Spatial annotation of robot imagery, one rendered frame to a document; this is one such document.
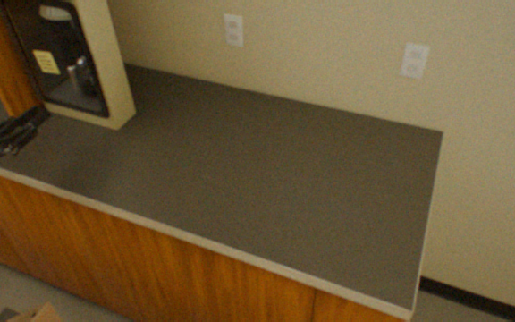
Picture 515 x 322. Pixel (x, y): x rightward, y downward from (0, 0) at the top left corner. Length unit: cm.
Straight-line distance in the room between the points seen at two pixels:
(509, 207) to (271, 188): 93
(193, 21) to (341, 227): 95
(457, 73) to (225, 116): 77
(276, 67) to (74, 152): 76
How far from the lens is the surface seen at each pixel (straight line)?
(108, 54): 147
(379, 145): 146
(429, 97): 154
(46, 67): 159
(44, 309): 88
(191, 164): 137
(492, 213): 185
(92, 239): 163
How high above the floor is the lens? 186
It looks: 42 degrees down
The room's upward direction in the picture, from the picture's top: 2 degrees counter-clockwise
